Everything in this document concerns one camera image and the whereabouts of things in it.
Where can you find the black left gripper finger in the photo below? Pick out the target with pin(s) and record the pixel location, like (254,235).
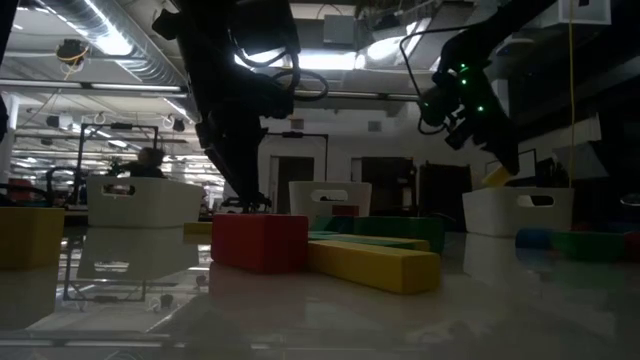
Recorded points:
(247,175)

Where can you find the dark cabinet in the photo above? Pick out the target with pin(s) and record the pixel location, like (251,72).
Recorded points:
(387,182)
(445,195)

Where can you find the green arch block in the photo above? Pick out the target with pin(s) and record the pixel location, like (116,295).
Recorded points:
(400,226)

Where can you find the small red block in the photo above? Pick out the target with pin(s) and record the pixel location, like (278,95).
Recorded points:
(345,210)

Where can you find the white plastic bin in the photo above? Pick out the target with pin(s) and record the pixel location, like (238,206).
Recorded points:
(490,215)
(150,210)
(300,197)

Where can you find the green cube block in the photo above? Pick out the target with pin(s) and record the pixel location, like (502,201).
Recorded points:
(587,246)

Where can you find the red rectangular block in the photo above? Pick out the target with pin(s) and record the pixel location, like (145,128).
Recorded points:
(260,242)

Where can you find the person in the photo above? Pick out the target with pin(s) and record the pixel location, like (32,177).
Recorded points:
(145,167)

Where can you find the green rectangular block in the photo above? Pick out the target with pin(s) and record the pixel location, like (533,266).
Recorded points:
(330,224)

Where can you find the black metal frame rig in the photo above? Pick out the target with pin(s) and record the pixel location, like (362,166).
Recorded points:
(292,134)
(121,126)

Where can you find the silver ventilation duct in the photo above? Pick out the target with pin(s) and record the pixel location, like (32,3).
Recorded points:
(145,60)

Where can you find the blue block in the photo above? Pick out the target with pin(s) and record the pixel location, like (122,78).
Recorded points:
(532,238)

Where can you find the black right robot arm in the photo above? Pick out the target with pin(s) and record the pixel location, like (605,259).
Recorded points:
(505,22)

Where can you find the grey slanted panel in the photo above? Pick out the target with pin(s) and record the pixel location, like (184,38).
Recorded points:
(585,162)

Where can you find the green long block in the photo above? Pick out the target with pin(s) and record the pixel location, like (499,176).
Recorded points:
(390,242)

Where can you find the long tube light fixture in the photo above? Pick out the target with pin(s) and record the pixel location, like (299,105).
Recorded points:
(100,86)

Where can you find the yellow cube block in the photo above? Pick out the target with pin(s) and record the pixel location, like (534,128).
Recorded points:
(30,237)

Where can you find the yellow long block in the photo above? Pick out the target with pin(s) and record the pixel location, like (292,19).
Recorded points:
(375,267)

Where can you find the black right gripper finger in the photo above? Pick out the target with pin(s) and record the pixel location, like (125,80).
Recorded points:
(492,147)
(507,150)

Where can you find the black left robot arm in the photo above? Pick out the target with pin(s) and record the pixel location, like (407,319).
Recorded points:
(225,50)

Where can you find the red object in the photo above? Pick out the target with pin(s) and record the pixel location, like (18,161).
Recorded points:
(20,190)

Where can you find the small black robot arm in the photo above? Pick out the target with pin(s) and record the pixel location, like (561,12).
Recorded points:
(250,204)

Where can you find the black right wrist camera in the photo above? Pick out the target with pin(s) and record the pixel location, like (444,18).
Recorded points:
(457,135)

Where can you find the grey metal box unit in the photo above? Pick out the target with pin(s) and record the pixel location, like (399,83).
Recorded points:
(339,30)

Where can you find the white hanging box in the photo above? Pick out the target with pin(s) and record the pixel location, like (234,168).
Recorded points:
(595,12)

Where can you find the white board black frame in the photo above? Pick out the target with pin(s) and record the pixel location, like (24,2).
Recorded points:
(527,167)

